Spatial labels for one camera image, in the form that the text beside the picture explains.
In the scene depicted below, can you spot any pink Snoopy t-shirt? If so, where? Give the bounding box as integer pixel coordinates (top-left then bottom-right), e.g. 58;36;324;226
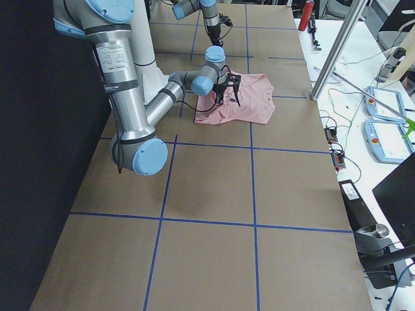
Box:
195;73;276;125

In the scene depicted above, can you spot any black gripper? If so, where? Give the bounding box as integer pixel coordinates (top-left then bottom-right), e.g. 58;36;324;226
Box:
213;73;241;106
207;13;233;46

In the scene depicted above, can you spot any black box with label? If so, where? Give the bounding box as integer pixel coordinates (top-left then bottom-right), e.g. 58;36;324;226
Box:
338;179;377;231

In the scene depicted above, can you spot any upper blue teach pendant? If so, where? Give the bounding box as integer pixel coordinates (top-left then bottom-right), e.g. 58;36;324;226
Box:
365;86;407;123

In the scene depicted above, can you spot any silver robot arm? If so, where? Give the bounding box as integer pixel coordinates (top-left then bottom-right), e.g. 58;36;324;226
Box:
53;1;241;176
172;0;233;47

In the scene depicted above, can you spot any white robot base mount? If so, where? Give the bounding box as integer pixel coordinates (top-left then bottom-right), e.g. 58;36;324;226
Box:
129;0;168;105

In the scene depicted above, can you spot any blue teach pendant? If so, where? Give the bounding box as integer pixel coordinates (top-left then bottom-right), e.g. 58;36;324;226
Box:
363;120;414;165
365;86;407;123

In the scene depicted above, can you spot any orange black electronics board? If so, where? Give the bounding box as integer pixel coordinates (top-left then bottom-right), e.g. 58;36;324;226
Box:
324;127;338;144

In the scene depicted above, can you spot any aluminium frame post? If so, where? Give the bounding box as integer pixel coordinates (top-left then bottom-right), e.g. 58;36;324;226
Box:
311;0;366;101

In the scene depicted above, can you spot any black monitor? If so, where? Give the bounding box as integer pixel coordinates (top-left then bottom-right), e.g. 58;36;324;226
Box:
372;154;415;246

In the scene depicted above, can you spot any black selfie stick tripod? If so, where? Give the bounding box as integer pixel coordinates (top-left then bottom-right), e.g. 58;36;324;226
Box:
307;18;322;51

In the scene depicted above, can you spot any lower blue teach pendant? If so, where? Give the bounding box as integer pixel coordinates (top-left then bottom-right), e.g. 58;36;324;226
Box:
363;120;414;165

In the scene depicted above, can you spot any red cylinder bottle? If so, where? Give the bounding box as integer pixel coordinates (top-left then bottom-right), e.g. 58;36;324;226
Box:
298;0;314;31

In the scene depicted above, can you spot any metal reacher grabber stick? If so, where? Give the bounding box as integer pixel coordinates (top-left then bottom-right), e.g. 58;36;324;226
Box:
330;72;414;139

